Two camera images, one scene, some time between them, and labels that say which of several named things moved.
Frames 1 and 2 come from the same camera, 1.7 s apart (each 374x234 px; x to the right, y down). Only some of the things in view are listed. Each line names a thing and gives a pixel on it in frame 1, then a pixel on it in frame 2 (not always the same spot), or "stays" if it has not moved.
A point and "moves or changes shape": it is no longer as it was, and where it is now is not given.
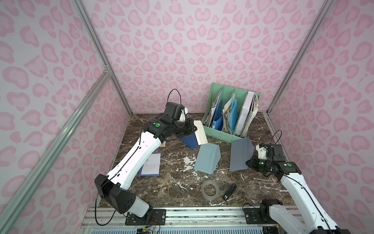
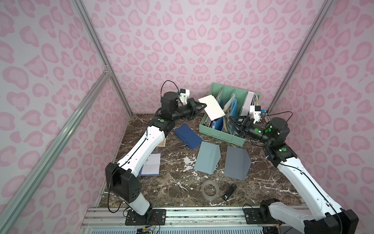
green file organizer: [229, 112] stays
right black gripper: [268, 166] -> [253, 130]
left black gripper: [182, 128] -> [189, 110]
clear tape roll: [210, 189] stays
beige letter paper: [200, 133] -> [214, 108]
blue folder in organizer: [233, 116] stays
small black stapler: [229, 191] stays
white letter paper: [152, 165] stays
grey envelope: [242, 151] moves or changes shape
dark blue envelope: [191, 140] stays
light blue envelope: [208, 156] stays
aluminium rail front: [207, 216] stays
